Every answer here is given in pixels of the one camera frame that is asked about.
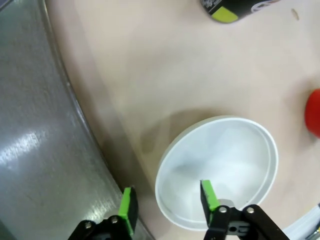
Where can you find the white round bowl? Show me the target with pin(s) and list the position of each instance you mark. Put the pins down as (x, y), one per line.
(217, 172)

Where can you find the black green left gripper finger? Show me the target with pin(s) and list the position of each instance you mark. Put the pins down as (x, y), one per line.
(128, 207)

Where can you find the red round object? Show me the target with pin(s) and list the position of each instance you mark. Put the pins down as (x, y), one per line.
(313, 113)

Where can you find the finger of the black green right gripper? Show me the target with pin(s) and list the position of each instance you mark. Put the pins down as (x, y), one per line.
(215, 212)

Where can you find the black gripper white logo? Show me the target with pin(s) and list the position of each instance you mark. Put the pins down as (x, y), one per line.
(257, 6)

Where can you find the white plate rim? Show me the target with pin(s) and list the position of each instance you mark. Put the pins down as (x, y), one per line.
(303, 223)

